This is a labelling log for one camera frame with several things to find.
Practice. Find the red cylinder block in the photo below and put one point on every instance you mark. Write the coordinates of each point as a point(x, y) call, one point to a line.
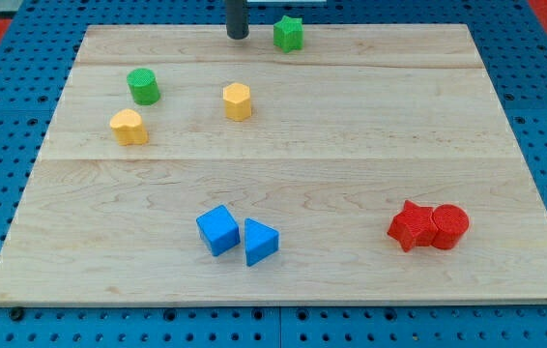
point(452, 222)

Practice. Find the green cylinder block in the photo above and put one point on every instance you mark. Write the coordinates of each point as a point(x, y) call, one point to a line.
point(143, 86)

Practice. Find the blue triangle block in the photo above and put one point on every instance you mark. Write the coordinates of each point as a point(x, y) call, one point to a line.
point(260, 241)

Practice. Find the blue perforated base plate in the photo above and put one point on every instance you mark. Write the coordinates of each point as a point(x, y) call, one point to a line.
point(36, 55)

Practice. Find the yellow heart block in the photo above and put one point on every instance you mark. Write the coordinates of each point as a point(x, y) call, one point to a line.
point(128, 128)

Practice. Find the light wooden board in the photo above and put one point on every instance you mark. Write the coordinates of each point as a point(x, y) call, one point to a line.
point(342, 132)

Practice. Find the yellow hexagon block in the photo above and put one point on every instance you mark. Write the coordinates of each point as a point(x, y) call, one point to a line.
point(237, 101)

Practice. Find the green star block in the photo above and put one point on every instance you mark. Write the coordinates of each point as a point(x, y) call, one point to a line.
point(288, 34)

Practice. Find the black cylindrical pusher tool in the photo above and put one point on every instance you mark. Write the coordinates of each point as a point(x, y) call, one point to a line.
point(236, 15)

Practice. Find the blue cube block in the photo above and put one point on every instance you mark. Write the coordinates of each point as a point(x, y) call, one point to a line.
point(218, 230)

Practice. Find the red star block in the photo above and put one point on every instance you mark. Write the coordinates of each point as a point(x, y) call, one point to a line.
point(413, 226)

